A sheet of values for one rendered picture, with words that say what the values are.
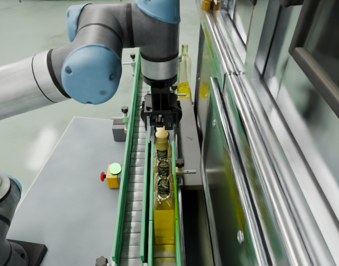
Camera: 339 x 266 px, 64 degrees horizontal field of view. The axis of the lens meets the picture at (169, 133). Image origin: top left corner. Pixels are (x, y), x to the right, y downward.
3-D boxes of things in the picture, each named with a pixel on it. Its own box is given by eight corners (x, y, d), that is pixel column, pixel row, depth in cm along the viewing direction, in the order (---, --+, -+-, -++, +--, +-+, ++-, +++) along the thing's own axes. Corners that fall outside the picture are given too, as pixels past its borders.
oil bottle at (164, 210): (174, 244, 81) (175, 203, 67) (155, 244, 81) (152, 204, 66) (173, 226, 85) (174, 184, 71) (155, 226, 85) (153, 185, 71)
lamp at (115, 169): (120, 174, 107) (119, 170, 105) (109, 175, 107) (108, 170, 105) (122, 165, 110) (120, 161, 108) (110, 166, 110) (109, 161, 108)
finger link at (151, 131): (142, 154, 67) (145, 126, 61) (143, 138, 72) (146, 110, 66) (154, 155, 68) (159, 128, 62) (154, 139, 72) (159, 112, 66)
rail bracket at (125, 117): (131, 135, 116) (127, 110, 107) (113, 135, 116) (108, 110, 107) (131, 129, 119) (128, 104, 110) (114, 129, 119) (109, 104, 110)
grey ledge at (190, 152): (203, 200, 103) (205, 181, 96) (180, 200, 103) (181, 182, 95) (185, 71, 173) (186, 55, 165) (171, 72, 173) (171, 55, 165)
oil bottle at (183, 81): (189, 97, 136) (192, 47, 118) (178, 98, 135) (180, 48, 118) (186, 91, 140) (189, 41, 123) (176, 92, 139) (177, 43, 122)
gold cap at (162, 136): (168, 150, 72) (168, 139, 69) (155, 151, 72) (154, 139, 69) (168, 141, 75) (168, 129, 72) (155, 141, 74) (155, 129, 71)
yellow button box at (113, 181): (125, 188, 111) (123, 177, 106) (107, 189, 111) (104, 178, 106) (127, 175, 116) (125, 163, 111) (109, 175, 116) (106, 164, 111)
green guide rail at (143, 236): (145, 268, 76) (143, 255, 70) (142, 268, 76) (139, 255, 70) (154, 24, 204) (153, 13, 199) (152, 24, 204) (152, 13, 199)
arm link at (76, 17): (55, 22, 40) (130, 20, 41) (69, -3, 48) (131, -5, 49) (69, 69, 46) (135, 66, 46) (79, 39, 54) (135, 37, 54)
